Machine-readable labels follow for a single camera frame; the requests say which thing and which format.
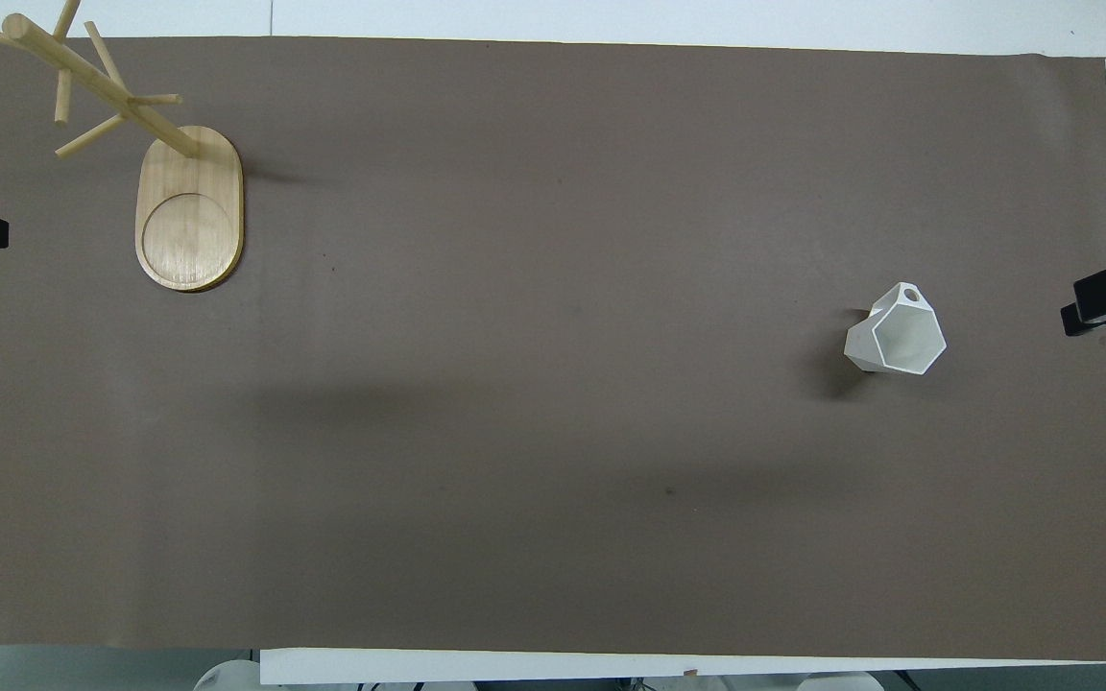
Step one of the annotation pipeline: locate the wooden cup rack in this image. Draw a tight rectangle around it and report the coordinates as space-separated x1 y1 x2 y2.
0 0 245 294

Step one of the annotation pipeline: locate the white hexagonal cup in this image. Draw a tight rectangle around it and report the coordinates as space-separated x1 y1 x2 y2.
844 282 948 376

